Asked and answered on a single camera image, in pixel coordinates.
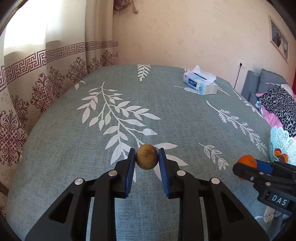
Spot white blue tissue box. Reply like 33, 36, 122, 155
183, 65, 219, 96

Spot teal leaf print tablecloth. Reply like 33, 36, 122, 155
6, 64, 286, 241

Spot grey cushion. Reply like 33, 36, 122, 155
257, 68, 288, 94
241, 70, 260, 102

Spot round brown fruit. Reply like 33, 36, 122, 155
135, 144, 159, 169

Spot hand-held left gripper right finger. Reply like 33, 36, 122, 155
158, 148, 270, 241

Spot beige patterned curtain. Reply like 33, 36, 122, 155
0, 0, 119, 218

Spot light blue lace basket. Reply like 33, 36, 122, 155
269, 126, 296, 166

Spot curtain tassel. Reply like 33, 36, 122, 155
113, 0, 139, 14

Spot pink cloth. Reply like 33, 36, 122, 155
255, 92, 285, 129

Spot leopard print cloth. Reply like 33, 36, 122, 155
258, 88, 296, 137

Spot white pillow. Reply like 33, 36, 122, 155
280, 84, 295, 94

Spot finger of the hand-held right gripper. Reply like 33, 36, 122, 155
232, 163, 274, 187
254, 159, 296, 175

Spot black power cable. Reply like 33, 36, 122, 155
233, 66, 242, 90

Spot framed wall picture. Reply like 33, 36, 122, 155
268, 15, 289, 63

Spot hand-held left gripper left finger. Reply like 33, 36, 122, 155
24, 148, 136, 241

